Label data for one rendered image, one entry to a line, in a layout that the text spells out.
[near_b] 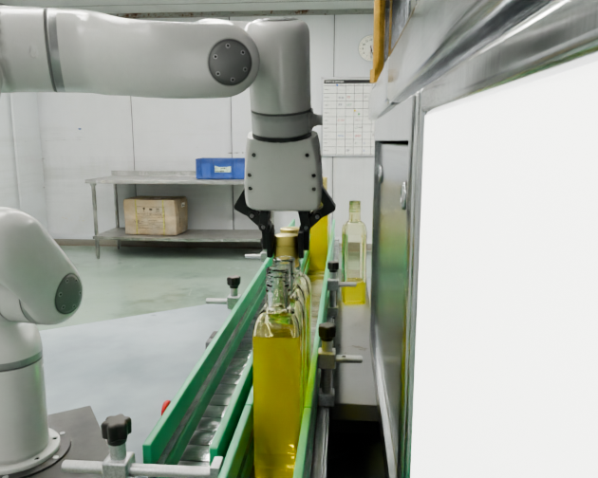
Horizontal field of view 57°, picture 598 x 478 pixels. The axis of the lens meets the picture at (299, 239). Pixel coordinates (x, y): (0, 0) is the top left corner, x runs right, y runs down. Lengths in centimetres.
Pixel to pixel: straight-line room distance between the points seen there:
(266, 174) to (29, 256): 32
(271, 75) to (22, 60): 26
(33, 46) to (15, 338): 44
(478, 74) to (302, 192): 53
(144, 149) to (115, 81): 630
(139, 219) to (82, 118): 156
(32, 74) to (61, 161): 672
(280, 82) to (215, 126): 600
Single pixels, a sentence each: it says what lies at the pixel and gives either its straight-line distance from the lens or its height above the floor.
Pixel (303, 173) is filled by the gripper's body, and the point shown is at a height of 125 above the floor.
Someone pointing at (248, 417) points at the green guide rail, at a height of 96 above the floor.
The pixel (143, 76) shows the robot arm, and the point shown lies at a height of 135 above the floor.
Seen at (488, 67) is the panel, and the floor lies 131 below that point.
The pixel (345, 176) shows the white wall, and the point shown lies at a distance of 649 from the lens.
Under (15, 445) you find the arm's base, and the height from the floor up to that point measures 85.
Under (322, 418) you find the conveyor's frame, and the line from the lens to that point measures 86.
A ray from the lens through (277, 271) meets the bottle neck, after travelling 63.
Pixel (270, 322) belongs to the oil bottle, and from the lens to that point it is 64.
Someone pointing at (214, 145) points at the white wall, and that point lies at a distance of 665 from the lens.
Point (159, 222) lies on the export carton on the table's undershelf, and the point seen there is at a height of 40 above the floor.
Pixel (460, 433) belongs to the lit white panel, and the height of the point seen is 118.
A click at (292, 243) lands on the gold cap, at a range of 74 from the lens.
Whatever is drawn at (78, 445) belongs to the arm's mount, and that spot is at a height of 81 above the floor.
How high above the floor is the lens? 129
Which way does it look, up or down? 10 degrees down
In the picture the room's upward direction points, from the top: straight up
